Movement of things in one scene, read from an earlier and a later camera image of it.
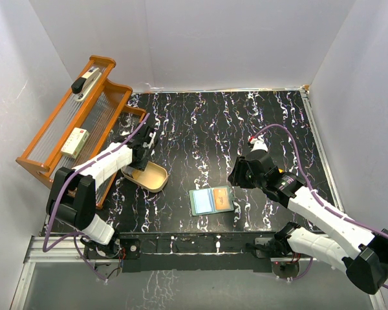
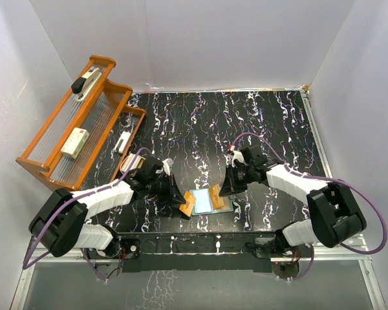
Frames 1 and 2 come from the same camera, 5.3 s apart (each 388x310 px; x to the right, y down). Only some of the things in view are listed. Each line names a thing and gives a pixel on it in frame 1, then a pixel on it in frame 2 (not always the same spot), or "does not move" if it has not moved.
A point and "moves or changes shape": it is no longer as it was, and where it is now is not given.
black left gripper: x=140 y=165 -> x=173 y=192
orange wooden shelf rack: x=91 y=117 does not move
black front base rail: x=193 y=252 does not move
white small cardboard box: x=75 y=142 does not move
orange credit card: x=221 y=199 moves or changes shape
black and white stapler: x=82 y=86 does not move
